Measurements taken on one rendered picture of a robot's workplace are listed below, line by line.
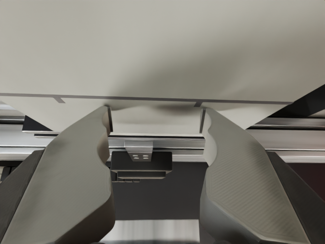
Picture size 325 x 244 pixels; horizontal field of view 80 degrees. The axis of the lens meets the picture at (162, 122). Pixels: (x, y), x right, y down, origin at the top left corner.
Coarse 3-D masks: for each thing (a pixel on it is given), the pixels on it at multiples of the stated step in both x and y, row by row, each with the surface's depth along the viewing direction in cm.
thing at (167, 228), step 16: (128, 224) 18; (144, 224) 18; (160, 224) 18; (176, 224) 18; (192, 224) 19; (112, 240) 18; (128, 240) 18; (144, 240) 18; (160, 240) 18; (176, 240) 18; (192, 240) 18
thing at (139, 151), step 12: (132, 144) 24; (144, 144) 24; (120, 156) 38; (132, 156) 32; (144, 156) 32; (156, 156) 38; (168, 156) 39; (120, 168) 37; (132, 168) 37; (144, 168) 38; (156, 168) 38; (168, 168) 38
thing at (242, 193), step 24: (216, 120) 10; (216, 144) 8; (240, 144) 8; (216, 168) 7; (240, 168) 7; (264, 168) 7; (216, 192) 6; (240, 192) 6; (264, 192) 6; (216, 216) 6; (240, 216) 6; (264, 216) 6; (288, 216) 6; (240, 240) 6; (264, 240) 5; (288, 240) 5
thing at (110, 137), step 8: (24, 120) 19; (32, 120) 19; (24, 128) 19; (32, 128) 19; (40, 128) 19; (48, 128) 19; (40, 136) 21; (48, 136) 21; (56, 136) 21; (112, 136) 21; (120, 136) 21; (128, 136) 21; (136, 136) 21; (144, 136) 22; (152, 136) 22; (160, 136) 22; (168, 136) 22; (176, 136) 22
